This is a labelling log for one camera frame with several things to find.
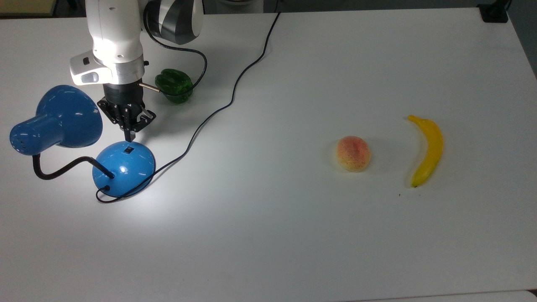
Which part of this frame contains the blue desk lamp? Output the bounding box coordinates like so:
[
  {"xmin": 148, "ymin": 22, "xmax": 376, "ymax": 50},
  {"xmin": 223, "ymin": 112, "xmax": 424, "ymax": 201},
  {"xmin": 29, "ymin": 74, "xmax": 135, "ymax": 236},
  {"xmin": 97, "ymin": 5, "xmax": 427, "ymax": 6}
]
[{"xmin": 9, "ymin": 85, "xmax": 156, "ymax": 198}]

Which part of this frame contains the yellow banana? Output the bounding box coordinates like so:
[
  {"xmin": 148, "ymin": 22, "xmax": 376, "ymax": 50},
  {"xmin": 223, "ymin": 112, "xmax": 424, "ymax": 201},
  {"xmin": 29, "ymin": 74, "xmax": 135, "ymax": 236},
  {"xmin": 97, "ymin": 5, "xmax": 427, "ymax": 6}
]
[{"xmin": 408, "ymin": 115, "xmax": 444, "ymax": 188}]

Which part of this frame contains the brown wooden cabinet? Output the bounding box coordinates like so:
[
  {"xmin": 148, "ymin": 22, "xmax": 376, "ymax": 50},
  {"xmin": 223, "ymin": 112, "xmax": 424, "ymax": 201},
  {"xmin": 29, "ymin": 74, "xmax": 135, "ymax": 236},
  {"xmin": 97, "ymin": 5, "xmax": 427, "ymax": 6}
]
[{"xmin": 0, "ymin": 0, "xmax": 57, "ymax": 16}]

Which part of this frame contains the green bell pepper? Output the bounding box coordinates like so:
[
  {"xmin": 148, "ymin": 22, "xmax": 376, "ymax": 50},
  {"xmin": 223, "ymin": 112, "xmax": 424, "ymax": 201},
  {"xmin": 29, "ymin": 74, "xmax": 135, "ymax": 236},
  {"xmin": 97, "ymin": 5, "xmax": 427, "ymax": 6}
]
[{"xmin": 155, "ymin": 68, "xmax": 194, "ymax": 104}]

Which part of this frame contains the pink yellow peach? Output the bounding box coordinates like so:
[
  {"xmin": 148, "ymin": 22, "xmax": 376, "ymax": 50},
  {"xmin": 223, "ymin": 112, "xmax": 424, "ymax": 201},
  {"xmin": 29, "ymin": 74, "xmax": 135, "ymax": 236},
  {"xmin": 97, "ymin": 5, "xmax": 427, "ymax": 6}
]
[{"xmin": 337, "ymin": 135, "xmax": 372, "ymax": 172}]

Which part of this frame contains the black table clamp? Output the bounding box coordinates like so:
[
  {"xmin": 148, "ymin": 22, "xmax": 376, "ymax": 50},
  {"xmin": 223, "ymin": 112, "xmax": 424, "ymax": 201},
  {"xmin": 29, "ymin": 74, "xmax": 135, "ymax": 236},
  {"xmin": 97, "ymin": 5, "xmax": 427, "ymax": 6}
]
[{"xmin": 477, "ymin": 0, "xmax": 511, "ymax": 23}]

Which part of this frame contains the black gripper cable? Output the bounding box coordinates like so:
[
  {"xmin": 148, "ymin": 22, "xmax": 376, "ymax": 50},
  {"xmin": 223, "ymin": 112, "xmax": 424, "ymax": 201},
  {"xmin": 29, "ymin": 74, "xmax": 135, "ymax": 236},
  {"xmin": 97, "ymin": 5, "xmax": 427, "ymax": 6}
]
[{"xmin": 138, "ymin": 4, "xmax": 209, "ymax": 98}]

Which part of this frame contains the black lamp power cable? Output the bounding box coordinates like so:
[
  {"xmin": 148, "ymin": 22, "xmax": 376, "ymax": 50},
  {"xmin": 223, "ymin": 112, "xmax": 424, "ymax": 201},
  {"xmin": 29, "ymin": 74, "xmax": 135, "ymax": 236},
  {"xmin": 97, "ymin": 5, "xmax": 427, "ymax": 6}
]
[{"xmin": 96, "ymin": 10, "xmax": 282, "ymax": 204}]

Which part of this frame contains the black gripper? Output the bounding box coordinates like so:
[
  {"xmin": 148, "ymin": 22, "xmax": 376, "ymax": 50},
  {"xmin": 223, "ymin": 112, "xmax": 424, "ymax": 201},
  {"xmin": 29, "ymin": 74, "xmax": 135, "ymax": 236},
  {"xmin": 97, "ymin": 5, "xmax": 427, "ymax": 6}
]
[{"xmin": 97, "ymin": 81, "xmax": 157, "ymax": 142}]

